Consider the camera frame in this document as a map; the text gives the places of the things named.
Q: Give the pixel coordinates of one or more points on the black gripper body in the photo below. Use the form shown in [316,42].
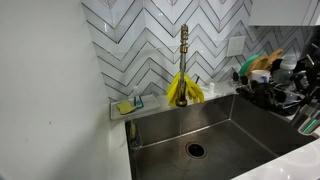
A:
[311,76]

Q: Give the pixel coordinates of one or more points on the yellow rubber gloves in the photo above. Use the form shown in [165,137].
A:
[193,90]

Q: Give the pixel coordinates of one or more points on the stainless steel sink basin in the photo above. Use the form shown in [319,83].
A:
[226,140]

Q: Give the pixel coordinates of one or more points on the white mug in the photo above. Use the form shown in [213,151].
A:
[260,76]

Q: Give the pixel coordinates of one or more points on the clear baby bottle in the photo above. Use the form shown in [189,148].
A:
[287,68]

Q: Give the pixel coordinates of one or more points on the yellow sponge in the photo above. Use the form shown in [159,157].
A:
[125,107]

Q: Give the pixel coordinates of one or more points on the clear soap bottle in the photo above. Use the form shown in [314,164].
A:
[137,98]

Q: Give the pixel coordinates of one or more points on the sink caddy with brush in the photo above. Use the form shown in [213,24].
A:
[134,133]

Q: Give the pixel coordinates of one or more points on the gold spring kitchen faucet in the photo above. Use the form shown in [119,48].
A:
[182,66]

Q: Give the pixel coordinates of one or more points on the white wall outlet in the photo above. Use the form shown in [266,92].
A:
[236,46]

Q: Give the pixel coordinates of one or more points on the wooden plate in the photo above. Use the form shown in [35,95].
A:
[274,57]
[256,65]

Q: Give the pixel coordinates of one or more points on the metal dish drying rack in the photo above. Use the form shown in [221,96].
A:
[283,100]

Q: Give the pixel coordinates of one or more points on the sink drain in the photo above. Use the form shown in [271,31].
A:
[196,150]

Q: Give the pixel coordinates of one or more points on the white sponge tray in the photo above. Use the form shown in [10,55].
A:
[150,103]

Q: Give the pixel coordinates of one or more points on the green plate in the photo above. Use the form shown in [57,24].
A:
[248,63]

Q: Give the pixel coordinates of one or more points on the black utensil holder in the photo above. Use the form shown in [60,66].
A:
[261,91]

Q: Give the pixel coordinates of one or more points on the white upper cabinet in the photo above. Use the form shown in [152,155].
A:
[280,11]

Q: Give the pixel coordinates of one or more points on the small white bottle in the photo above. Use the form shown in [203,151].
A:
[211,88]

